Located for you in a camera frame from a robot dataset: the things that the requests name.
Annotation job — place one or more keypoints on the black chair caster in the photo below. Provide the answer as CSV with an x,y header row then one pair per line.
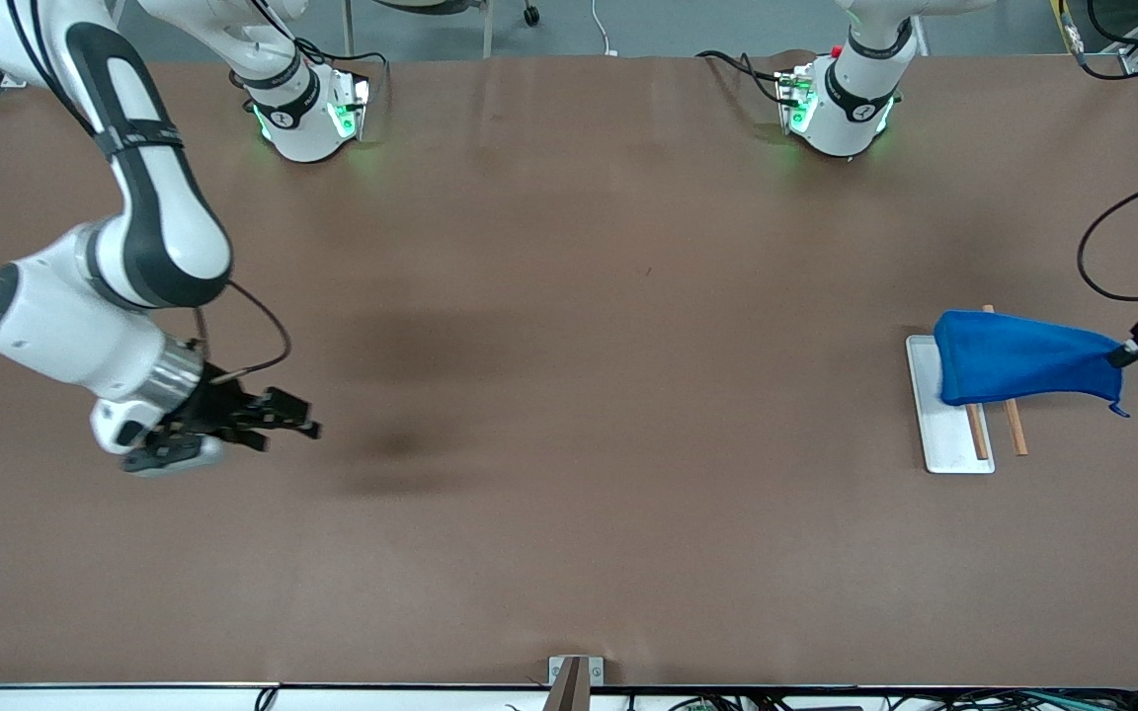
x,y
531,15

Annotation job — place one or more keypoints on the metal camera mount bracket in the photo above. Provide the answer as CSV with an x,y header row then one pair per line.
x,y
574,686

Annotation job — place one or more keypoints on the white rectangular tray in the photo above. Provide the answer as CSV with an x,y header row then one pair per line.
x,y
944,444

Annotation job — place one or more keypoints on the metal chair legs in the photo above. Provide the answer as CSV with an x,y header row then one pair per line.
x,y
487,30

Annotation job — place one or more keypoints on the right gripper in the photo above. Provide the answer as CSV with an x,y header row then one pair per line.
x,y
214,403

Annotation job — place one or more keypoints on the blue microfiber towel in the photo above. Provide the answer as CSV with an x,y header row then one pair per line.
x,y
1014,355

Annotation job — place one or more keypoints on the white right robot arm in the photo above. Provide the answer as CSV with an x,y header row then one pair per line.
x,y
154,217

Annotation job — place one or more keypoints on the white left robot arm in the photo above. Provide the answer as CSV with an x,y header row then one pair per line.
x,y
851,109

